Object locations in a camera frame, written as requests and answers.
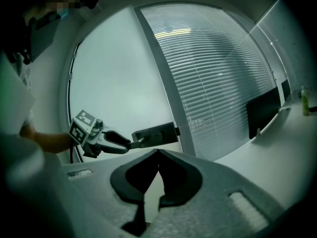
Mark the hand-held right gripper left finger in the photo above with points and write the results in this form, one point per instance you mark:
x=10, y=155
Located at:
x=99, y=195

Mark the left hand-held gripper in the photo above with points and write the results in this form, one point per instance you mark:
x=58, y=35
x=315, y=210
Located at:
x=84, y=130

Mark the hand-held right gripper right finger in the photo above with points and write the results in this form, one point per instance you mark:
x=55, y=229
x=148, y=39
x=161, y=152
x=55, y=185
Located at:
x=210, y=207

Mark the person's left forearm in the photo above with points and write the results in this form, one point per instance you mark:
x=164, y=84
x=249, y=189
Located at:
x=49, y=141

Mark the long white desk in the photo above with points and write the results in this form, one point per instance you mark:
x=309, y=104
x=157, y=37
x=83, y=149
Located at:
x=272, y=162

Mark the person in grey shirt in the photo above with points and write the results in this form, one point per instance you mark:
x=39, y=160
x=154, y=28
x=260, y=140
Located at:
x=15, y=100

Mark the wide black desk divider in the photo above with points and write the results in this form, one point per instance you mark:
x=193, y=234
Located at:
x=263, y=110

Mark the small black desk divider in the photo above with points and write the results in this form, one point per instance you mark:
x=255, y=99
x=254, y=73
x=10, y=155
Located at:
x=286, y=89

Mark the green bottle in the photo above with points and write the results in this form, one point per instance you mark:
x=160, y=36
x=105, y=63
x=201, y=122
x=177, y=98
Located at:
x=305, y=103

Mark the black head-worn camera rig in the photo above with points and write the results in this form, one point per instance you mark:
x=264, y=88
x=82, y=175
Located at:
x=39, y=36

